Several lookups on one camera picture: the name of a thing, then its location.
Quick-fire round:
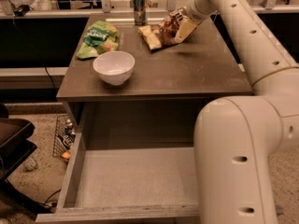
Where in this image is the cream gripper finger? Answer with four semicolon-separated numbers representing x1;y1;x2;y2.
174;19;199;43

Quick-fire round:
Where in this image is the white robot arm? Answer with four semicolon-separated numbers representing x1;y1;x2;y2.
187;0;299;224

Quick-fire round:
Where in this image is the black floor cable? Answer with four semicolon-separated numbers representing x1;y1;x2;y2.
41;189;63;210

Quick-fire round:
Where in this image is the dark chair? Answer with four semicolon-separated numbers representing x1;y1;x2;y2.
0;104;50;216

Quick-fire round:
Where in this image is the brown chip bag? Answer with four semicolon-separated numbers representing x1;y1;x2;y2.
138;7;189;51

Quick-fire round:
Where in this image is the wire basket with items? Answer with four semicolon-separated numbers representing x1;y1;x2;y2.
52;115;76;163

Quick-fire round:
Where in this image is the green chip bag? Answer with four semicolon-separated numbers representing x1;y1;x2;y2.
76;21;119;60

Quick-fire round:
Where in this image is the open grey top drawer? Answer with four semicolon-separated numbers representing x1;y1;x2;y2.
35;103;202;224

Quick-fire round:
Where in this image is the black device on ledge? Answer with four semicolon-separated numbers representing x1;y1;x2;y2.
14;5;30;16

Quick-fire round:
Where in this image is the grey cabinet with glossy top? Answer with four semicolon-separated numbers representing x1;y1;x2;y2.
57;19;251;149

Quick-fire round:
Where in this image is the tall drink can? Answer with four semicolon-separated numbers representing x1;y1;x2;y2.
133;0;146;25

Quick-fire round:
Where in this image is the white bowl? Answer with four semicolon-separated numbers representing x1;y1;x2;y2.
93;51;135;86

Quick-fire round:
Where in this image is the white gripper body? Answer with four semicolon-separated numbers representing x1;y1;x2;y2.
186;0;216;22

